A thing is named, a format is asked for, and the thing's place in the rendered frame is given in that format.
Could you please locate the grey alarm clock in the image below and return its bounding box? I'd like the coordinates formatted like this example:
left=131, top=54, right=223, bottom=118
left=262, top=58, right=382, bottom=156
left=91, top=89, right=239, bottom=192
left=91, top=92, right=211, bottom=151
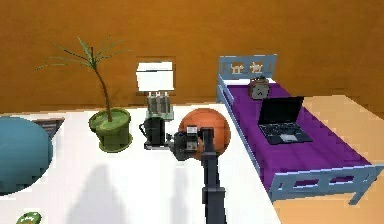
left=247, top=75, right=271, bottom=101

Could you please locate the teal round ball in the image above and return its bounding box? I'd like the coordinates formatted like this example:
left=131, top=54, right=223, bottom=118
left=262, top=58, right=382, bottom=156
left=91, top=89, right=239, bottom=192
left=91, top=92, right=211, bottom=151
left=0, top=116, right=54, bottom=197

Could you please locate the black mug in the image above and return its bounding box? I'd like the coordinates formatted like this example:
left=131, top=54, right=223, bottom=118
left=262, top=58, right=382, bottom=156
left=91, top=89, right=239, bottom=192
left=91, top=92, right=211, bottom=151
left=138, top=116, right=167, bottom=145

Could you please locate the black laptop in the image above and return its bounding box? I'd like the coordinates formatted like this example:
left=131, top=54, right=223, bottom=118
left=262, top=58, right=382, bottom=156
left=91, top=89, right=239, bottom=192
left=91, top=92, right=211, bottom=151
left=257, top=95, right=314, bottom=146

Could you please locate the blue bed with purple cover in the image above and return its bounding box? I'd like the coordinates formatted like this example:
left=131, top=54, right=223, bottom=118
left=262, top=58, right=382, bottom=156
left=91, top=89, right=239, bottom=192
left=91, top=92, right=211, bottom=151
left=216, top=54, right=384, bottom=206

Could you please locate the house plant in green pot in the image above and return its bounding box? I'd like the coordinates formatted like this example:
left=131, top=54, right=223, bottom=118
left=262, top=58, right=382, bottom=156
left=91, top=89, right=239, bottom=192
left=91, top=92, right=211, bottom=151
left=35, top=34, right=134, bottom=154

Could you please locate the orange basketball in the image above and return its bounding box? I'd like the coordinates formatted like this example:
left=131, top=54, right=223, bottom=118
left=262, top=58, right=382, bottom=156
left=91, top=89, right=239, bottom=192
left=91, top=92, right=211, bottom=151
left=178, top=107, right=232, bottom=160

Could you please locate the dark grey book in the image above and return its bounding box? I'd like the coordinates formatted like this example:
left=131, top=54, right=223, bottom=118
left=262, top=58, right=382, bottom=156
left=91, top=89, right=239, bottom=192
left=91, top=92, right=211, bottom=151
left=32, top=117, right=66, bottom=140

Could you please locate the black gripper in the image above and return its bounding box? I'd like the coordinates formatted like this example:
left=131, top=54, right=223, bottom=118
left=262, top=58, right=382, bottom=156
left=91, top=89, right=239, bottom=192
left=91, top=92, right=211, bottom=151
left=143, top=131, right=202, bottom=162

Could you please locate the white table lamp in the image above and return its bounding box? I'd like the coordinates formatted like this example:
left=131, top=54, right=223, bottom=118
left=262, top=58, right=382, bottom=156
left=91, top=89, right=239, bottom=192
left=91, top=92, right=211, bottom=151
left=135, top=61, right=176, bottom=122

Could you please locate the green round dish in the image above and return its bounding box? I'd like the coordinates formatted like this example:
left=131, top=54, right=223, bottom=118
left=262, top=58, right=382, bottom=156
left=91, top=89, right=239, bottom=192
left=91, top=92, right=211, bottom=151
left=15, top=211, right=43, bottom=224

